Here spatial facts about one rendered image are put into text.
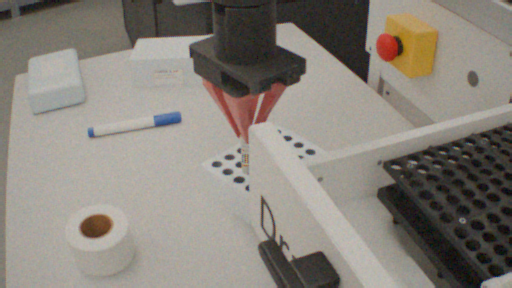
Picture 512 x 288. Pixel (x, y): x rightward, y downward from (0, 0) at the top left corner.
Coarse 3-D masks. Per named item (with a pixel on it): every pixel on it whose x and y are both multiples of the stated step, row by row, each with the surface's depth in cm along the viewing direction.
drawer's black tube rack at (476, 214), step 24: (456, 144) 43; (480, 144) 43; (504, 144) 43; (432, 168) 40; (456, 168) 40; (480, 168) 40; (504, 168) 40; (384, 192) 42; (456, 192) 37; (480, 192) 37; (504, 192) 41; (408, 216) 39; (480, 216) 35; (504, 216) 35; (432, 240) 37; (504, 240) 33; (456, 264) 35; (504, 264) 31
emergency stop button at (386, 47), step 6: (378, 36) 66; (384, 36) 65; (390, 36) 64; (378, 42) 66; (384, 42) 64; (390, 42) 64; (378, 48) 66; (384, 48) 65; (390, 48) 64; (396, 48) 64; (378, 54) 67; (384, 54) 65; (390, 54) 64; (396, 54) 65; (384, 60) 66; (390, 60) 65
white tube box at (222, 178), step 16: (304, 144) 60; (208, 160) 58; (224, 160) 58; (240, 160) 58; (208, 176) 57; (224, 176) 55; (240, 176) 56; (208, 192) 59; (224, 192) 56; (240, 192) 53; (240, 208) 54
